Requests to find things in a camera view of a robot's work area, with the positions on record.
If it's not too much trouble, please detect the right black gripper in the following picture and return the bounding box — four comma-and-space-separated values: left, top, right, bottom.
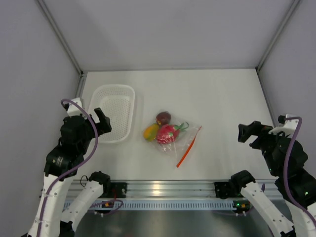
238, 120, 289, 175

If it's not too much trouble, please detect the fake yellow mango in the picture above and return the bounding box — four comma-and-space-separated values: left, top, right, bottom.
143, 123, 160, 142

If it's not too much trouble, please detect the clear zip top bag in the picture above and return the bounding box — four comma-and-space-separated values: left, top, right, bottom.
142, 110, 202, 168

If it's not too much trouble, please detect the fake red dragon fruit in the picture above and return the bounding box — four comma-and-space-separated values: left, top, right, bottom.
156, 122, 189, 145

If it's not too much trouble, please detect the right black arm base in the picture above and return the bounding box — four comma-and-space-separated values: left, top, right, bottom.
214, 182, 235, 199

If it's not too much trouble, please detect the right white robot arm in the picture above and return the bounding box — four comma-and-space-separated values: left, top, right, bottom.
229, 116, 316, 237

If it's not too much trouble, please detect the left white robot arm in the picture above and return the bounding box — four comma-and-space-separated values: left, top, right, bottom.
25, 108, 112, 237

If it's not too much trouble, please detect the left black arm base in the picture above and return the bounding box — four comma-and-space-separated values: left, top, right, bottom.
108, 182, 127, 199

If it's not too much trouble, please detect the white perforated plastic basket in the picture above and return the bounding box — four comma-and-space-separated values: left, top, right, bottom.
88, 84, 135, 144

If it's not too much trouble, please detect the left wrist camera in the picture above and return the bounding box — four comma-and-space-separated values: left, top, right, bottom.
61, 97, 83, 117

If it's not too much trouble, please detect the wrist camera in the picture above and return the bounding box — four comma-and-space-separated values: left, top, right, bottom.
61, 97, 83, 117
269, 114, 300, 136

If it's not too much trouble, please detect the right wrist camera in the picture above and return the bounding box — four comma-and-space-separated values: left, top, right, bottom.
269, 114, 300, 136

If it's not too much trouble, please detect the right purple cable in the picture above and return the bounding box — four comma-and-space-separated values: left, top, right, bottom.
281, 117, 316, 218

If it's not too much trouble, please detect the aluminium mounting rail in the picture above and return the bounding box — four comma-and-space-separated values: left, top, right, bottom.
39, 179, 282, 199

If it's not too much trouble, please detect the white slotted cable duct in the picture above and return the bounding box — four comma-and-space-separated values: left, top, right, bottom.
61, 199, 247, 210

